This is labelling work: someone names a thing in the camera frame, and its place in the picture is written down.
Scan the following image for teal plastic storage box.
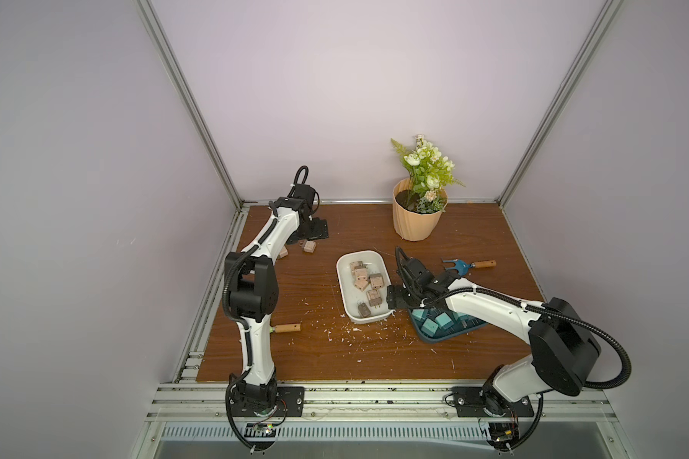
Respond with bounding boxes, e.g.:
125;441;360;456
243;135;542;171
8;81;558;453
409;308;486;343

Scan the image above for white plastic storage box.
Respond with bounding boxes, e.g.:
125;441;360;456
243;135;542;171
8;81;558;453
336;251;392;324

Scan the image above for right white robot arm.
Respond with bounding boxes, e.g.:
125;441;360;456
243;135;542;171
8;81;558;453
387;248;633;404

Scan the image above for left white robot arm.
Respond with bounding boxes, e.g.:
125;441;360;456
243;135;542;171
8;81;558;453
221;166;328;410

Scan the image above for blue garden rake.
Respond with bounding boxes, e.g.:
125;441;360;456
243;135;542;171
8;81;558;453
441;259;497;277

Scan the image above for beige flower pot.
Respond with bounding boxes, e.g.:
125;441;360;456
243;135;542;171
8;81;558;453
392;179;445;242

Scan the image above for artificial green white flowers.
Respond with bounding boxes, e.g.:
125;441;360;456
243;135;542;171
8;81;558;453
390;135;464;214

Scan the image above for green garden fork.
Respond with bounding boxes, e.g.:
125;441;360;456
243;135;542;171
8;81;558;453
270;323;302;334

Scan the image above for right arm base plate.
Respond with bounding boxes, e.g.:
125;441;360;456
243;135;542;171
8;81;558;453
448;386;535;418

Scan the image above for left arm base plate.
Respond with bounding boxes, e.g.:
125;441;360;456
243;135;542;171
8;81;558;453
226;384;305;418

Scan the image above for aluminium front rail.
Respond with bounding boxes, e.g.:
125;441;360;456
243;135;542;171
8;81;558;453
145;380;618;422

